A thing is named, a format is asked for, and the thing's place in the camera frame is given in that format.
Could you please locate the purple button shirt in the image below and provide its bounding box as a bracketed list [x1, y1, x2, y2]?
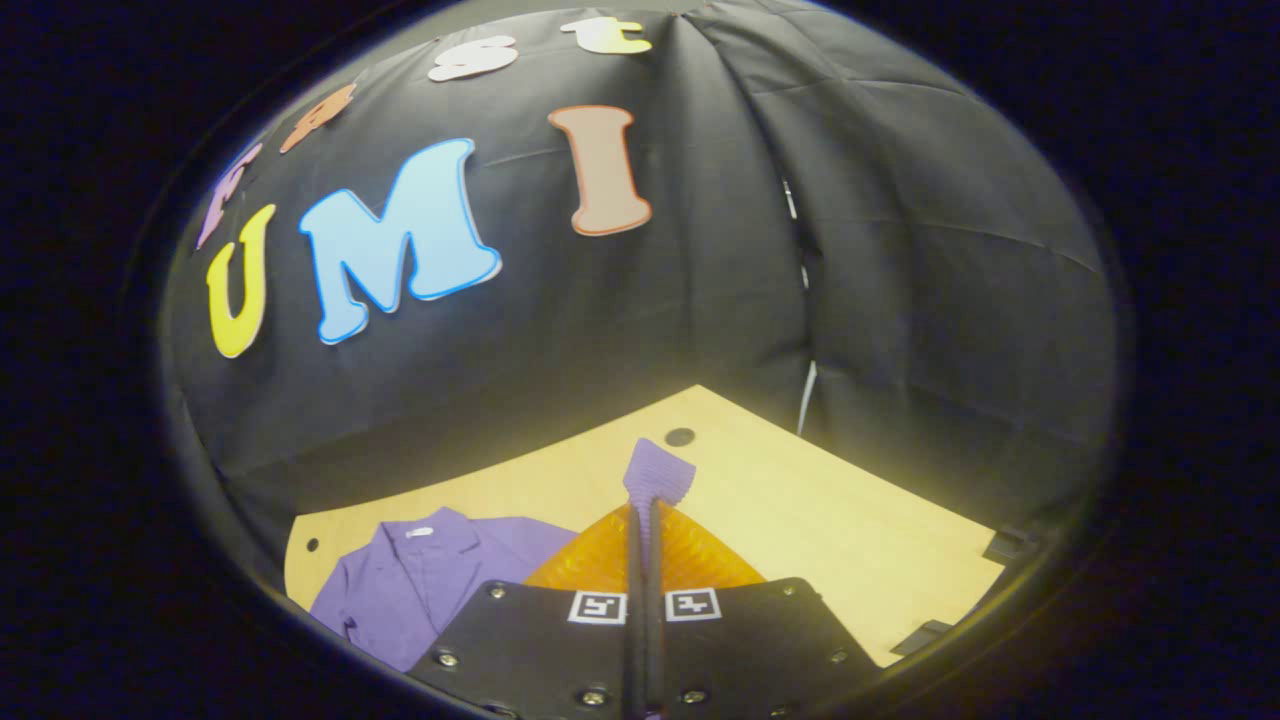
[310, 437, 698, 673]

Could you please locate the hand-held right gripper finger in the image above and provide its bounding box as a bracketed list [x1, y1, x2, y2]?
[645, 500, 882, 720]
[405, 502, 646, 720]

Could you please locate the black backdrop cloth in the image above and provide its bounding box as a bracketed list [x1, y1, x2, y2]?
[160, 5, 1117, 566]

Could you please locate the black table edge bracket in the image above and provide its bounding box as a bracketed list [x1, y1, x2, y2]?
[889, 619, 953, 657]
[984, 529, 1033, 567]

